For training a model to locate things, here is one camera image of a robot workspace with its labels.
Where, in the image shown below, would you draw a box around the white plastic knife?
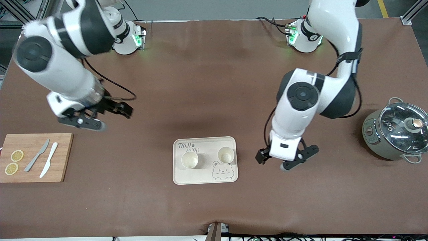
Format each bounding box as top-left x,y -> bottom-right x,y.
39,142 -> 59,178

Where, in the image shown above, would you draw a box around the wooden cutting board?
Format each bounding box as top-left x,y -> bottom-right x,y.
0,133 -> 74,183

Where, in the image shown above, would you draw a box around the brown table mat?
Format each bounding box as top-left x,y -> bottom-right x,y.
0,18 -> 428,239

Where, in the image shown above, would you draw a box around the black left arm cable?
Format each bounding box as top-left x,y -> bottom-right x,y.
263,50 -> 363,152

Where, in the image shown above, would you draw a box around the grey plastic knife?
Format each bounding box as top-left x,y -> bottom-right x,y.
24,139 -> 50,172

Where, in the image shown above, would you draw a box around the steel pot with glass lid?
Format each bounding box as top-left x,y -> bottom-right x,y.
362,97 -> 428,164

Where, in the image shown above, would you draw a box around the cream bear print tray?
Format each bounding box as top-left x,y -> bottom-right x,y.
173,136 -> 239,185

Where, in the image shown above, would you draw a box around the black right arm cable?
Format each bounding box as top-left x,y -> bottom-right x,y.
82,58 -> 137,101

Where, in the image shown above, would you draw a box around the white paper-like cup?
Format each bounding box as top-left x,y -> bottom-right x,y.
217,147 -> 235,165
181,151 -> 200,169

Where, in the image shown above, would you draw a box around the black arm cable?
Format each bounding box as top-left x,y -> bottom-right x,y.
263,50 -> 363,152
82,58 -> 137,101

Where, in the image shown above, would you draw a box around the black base power cable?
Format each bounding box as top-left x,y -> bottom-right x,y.
124,0 -> 148,24
256,16 -> 295,36

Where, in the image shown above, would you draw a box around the aluminium frame profile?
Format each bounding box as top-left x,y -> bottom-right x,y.
0,0 -> 65,31
400,0 -> 428,26

